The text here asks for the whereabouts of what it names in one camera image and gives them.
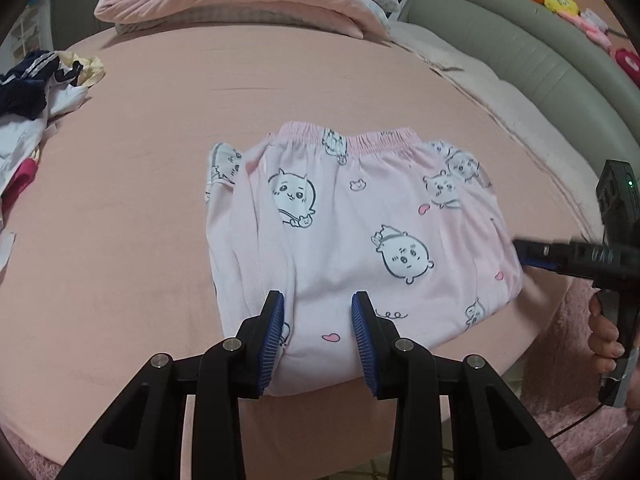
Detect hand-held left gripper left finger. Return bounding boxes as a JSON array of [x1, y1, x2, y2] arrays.
[[57, 289, 286, 480]]

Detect magenta garment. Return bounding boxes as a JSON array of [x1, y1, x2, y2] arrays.
[[0, 157, 40, 211]]

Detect white cat plush toy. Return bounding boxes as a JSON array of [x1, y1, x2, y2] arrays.
[[580, 7, 608, 31]]

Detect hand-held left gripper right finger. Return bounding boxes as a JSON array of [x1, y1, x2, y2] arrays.
[[350, 290, 576, 480]]

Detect white shelf rack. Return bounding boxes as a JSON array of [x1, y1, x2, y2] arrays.
[[7, 0, 53, 61]]

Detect cream pillow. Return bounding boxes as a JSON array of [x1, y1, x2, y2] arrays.
[[445, 67, 608, 241]]

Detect yellow plush toy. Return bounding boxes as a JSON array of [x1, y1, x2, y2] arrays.
[[542, 0, 581, 16]]

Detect pink fluffy rug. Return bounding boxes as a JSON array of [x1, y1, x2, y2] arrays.
[[0, 277, 640, 480]]

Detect magenta flower plush toy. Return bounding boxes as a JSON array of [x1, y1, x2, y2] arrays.
[[612, 47, 640, 81]]

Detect person's right hand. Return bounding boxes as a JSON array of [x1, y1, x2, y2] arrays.
[[587, 294, 627, 376]]

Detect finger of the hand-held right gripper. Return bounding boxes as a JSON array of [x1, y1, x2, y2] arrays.
[[514, 239, 576, 275]]

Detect pink plush toy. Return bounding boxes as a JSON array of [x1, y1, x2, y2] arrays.
[[562, 10, 613, 48]]

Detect grey green padded headboard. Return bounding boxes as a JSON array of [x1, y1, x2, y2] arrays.
[[400, 0, 640, 181]]

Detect black cable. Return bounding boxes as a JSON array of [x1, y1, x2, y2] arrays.
[[547, 400, 640, 443]]

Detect yellow garment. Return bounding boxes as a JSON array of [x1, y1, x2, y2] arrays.
[[57, 52, 106, 88]]

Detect pink cartoon print pants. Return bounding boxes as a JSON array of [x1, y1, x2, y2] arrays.
[[204, 121, 526, 393]]

